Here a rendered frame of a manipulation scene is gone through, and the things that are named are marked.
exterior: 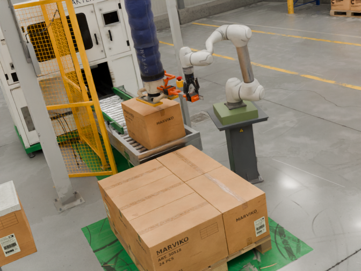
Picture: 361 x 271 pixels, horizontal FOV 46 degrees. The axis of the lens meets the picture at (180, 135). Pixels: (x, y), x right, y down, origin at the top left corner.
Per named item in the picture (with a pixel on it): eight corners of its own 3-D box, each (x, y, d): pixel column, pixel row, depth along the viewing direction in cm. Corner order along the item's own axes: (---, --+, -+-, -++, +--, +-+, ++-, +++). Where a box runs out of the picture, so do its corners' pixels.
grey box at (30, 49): (33, 71, 429) (23, 42, 417) (38, 70, 431) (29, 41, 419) (36, 75, 412) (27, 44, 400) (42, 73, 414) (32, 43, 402)
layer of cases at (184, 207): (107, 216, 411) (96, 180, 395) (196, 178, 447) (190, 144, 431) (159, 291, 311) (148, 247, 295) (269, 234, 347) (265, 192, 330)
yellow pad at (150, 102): (136, 100, 418) (135, 95, 416) (144, 97, 422) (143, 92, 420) (154, 107, 391) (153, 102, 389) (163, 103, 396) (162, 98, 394)
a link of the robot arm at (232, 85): (231, 95, 432) (229, 75, 423) (247, 97, 421) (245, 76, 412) (223, 101, 422) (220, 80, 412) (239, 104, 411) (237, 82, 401)
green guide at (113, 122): (78, 104, 613) (77, 98, 609) (85, 101, 617) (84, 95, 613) (116, 136, 479) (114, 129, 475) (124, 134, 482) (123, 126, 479)
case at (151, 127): (128, 135, 477) (120, 102, 460) (160, 123, 492) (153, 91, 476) (152, 152, 427) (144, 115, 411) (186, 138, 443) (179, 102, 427)
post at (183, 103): (190, 159, 520) (175, 80, 479) (195, 157, 522) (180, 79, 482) (193, 161, 514) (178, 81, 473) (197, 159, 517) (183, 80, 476)
